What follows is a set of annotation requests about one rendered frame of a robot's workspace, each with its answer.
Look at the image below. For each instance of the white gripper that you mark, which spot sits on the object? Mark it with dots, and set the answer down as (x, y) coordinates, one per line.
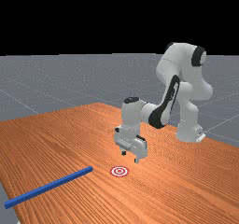
(130, 142)

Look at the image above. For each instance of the long blue stick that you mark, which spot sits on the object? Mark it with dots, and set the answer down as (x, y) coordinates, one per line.
(46, 187)

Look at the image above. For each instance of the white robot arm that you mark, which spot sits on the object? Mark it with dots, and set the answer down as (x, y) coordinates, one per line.
(183, 66)

